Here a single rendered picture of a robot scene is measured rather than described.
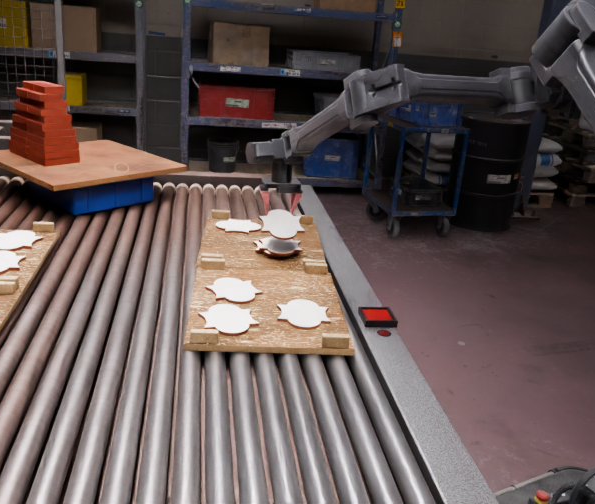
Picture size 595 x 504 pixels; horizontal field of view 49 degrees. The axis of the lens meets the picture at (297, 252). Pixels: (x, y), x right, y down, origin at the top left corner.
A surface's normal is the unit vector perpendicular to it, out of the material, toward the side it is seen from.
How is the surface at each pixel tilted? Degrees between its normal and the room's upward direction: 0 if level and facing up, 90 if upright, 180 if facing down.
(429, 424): 0
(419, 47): 90
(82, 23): 90
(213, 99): 90
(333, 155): 90
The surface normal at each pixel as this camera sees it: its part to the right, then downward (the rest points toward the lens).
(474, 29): 0.15, 0.36
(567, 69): -0.90, 0.04
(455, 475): 0.07, -0.93
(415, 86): 0.51, -0.11
